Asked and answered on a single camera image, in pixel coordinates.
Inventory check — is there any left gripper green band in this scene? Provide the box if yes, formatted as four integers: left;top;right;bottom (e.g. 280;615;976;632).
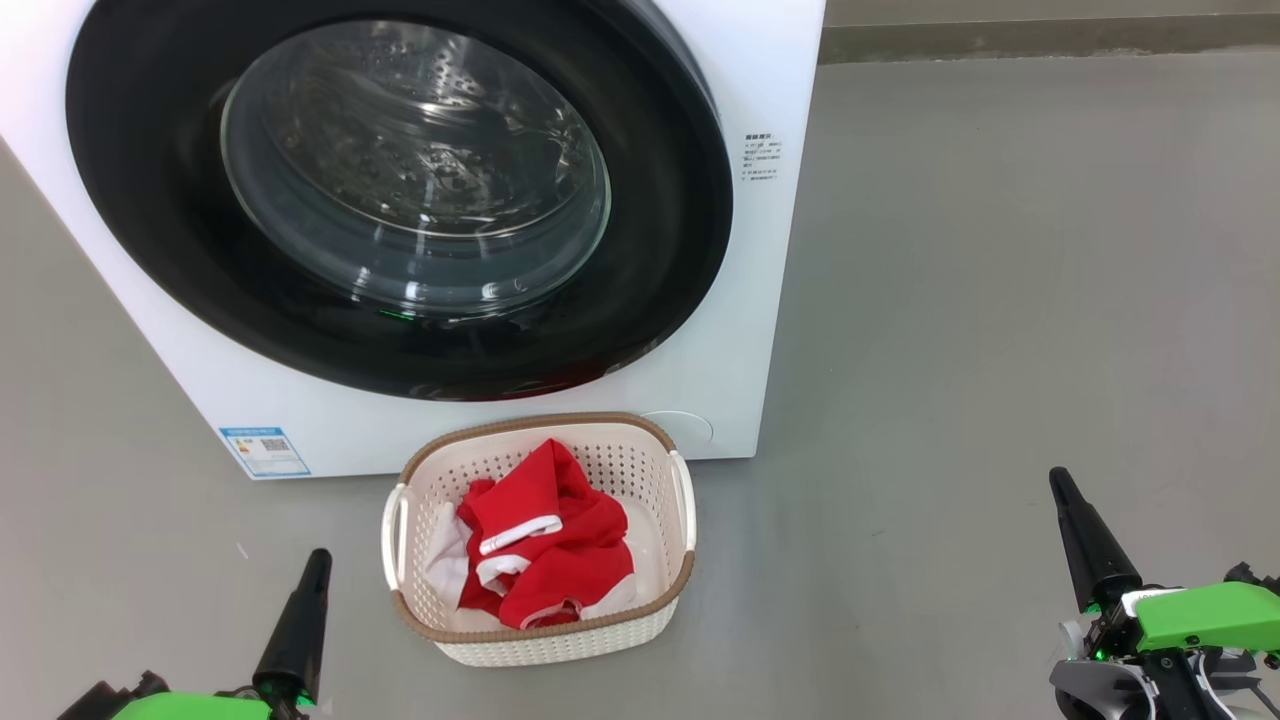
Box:
108;547;334;720

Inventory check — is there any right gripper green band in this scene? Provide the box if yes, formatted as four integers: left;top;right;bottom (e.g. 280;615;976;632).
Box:
1047;466;1280;720

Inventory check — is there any red and white garment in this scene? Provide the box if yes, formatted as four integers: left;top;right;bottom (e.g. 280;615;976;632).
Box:
427;437;639;632

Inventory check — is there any black round washing machine door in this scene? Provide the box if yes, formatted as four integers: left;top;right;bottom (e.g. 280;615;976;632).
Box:
64;0;737;403

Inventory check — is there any cream perforated laundry basket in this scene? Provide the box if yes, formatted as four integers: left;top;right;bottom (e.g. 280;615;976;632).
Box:
379;411;699;669

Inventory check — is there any white washing machine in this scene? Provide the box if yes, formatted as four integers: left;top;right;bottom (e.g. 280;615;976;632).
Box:
0;0;828;482

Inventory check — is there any blue energy label sticker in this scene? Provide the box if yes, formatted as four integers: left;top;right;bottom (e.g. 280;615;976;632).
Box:
219;427;312;480

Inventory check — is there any round white filter cover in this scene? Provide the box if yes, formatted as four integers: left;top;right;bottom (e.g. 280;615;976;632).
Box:
640;409;716;452

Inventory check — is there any small printed text sticker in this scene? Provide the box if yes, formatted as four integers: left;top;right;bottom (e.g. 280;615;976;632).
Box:
741;131;784;187

